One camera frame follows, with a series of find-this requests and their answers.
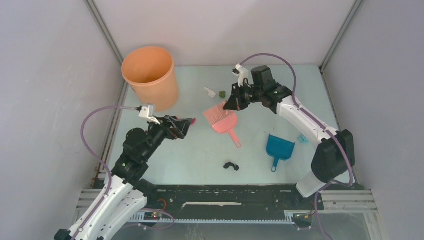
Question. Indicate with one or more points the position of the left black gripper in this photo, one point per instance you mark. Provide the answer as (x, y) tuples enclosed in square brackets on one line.
[(180, 127)]

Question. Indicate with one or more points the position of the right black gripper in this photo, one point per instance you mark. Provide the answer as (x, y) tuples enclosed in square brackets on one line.
[(235, 102)]

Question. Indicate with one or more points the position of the pink hand brush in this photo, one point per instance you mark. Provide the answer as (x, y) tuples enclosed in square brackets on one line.
[(223, 121)]

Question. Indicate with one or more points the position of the blue plastic dustpan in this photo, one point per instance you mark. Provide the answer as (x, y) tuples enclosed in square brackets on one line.
[(280, 149)]

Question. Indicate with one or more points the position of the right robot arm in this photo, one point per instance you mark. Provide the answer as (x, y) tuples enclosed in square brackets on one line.
[(334, 149)]

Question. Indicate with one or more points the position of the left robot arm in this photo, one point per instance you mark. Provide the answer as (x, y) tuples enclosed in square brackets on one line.
[(126, 191)]

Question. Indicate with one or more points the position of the green paper scrap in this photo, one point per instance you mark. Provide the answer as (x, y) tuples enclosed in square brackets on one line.
[(222, 94)]

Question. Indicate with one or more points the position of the white paper scrap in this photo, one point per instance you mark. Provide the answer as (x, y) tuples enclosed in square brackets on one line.
[(212, 94)]

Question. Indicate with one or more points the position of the black paper scrap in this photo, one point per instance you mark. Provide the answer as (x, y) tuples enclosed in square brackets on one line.
[(232, 165)]

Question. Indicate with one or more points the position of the orange plastic bucket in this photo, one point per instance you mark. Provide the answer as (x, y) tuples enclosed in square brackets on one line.
[(150, 72)]

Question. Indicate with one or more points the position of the light blue paper scrap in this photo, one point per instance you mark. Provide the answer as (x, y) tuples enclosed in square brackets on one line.
[(302, 139)]

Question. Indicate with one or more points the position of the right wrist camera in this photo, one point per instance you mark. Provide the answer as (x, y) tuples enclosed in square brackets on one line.
[(241, 73)]

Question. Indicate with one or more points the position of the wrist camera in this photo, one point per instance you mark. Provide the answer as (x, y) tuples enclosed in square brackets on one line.
[(241, 73), (147, 112)]

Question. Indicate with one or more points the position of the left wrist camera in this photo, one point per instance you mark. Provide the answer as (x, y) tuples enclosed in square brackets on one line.
[(147, 112)]

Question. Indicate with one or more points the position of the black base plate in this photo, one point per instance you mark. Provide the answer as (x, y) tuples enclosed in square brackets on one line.
[(225, 202)]

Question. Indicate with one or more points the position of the aluminium frame rail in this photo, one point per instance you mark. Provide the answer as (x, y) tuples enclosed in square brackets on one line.
[(348, 202)]

